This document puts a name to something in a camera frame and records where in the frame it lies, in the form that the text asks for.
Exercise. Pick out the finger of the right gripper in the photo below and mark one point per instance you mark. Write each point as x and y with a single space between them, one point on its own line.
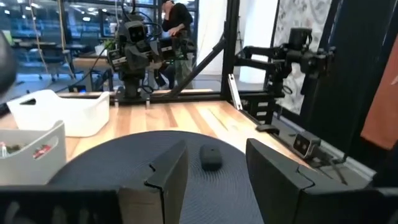
143 57
131 59

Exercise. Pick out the white plastic bin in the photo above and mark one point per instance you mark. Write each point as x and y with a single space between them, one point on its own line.
77 118

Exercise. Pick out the grey table-level camera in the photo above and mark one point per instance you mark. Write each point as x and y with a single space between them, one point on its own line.
306 144

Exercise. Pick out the orange cloth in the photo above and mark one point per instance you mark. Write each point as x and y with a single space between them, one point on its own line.
382 109

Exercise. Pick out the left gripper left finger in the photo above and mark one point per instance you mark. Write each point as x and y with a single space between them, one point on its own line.
168 186

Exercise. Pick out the background office chair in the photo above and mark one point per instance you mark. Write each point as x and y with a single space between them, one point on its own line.
56 59

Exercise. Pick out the wooden background table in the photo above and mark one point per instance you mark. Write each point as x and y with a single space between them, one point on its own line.
90 63

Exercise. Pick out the black flat bracket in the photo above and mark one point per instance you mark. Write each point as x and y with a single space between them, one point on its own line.
267 129

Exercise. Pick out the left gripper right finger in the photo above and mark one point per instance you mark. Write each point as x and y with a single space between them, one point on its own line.
273 186

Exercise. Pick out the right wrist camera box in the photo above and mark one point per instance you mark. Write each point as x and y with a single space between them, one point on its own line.
136 32

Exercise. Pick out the black round plate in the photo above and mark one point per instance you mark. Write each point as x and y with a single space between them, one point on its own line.
124 155

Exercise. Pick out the small black rounded block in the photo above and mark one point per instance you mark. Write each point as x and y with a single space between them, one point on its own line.
211 157

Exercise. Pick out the grey plastic bin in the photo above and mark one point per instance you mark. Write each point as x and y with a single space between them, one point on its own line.
28 168

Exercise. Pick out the person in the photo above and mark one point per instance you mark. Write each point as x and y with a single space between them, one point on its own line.
178 15

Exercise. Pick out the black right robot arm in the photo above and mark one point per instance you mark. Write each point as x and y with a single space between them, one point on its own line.
132 85

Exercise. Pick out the red green granola bar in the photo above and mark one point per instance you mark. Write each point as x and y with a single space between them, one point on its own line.
42 151

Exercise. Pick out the silver metal bracket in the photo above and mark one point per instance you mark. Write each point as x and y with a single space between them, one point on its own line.
235 93

